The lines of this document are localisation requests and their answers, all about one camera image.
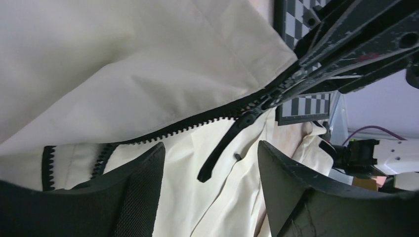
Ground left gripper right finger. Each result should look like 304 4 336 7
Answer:
257 141 419 237

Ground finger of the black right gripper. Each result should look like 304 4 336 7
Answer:
266 0 419 97

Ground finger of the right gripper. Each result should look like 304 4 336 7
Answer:
271 13 419 107

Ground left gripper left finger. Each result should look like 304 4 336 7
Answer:
0 142 166 237

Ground beige zip jacket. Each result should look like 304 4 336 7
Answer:
0 0 319 237

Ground black white checkerboard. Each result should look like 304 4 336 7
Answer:
273 0 331 126

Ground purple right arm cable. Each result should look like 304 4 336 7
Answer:
341 125 407 147

